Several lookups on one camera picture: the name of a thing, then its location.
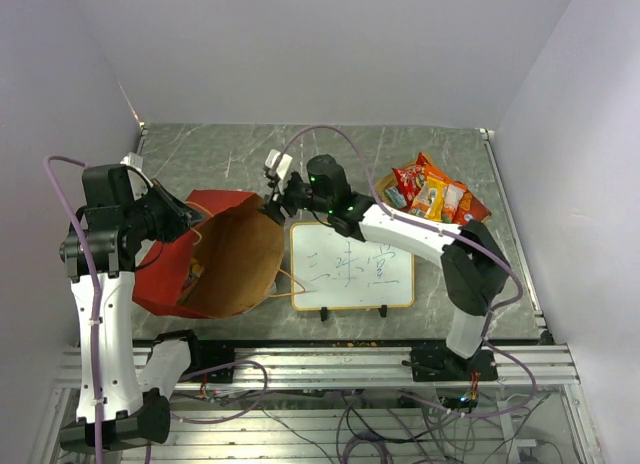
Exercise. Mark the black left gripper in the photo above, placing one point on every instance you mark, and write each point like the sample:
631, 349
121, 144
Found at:
180, 218

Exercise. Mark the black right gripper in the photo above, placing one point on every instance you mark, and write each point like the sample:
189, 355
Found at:
272, 208

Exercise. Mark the red paper bag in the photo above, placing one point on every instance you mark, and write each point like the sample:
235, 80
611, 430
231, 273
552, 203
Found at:
241, 250

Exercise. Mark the green red candy bag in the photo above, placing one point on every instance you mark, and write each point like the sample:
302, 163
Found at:
395, 198

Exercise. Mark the red orange snack bag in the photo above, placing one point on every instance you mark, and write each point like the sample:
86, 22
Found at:
410, 178

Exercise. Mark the small yellow snack packet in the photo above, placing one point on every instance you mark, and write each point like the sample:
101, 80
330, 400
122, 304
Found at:
429, 202

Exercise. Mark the orange white snack packet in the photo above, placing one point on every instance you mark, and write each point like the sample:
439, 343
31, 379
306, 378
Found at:
454, 193

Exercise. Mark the orange fruit candy bag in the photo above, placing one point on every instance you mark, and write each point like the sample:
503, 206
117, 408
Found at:
195, 271

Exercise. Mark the tan teal chips bag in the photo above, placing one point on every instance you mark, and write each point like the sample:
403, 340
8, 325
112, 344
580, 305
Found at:
383, 183

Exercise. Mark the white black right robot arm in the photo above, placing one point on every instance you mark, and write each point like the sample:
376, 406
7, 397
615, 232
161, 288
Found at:
474, 268

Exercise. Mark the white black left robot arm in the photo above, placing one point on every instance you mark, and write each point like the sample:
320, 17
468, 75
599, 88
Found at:
121, 407

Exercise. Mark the yellow framed whiteboard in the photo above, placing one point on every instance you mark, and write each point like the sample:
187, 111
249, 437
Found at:
335, 273

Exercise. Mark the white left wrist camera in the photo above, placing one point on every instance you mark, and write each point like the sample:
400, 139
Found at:
134, 163

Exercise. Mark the aluminium frame base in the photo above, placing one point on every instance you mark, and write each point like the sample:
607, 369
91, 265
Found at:
407, 367

